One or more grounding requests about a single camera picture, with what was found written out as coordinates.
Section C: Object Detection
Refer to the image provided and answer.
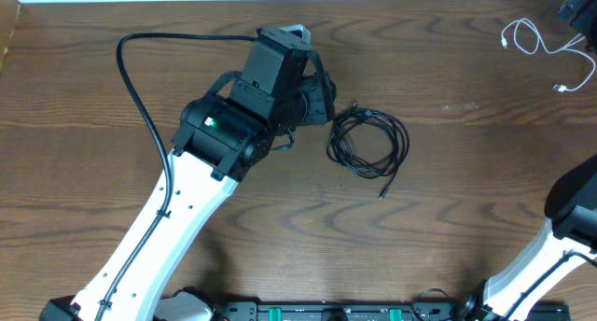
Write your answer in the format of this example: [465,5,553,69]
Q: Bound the black USB cable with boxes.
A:
[325,101,411,201]

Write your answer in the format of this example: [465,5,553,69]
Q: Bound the white USB cable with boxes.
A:
[500,17,597,94]

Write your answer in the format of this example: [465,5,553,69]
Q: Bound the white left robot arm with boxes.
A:
[40,24,336,320]

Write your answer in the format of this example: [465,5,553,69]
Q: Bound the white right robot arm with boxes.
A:
[452,0,596,320]

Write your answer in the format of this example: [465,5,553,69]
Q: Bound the clear tape strip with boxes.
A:
[441,103,479,111]

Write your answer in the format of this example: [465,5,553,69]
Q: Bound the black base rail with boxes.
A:
[153,286,571,321]

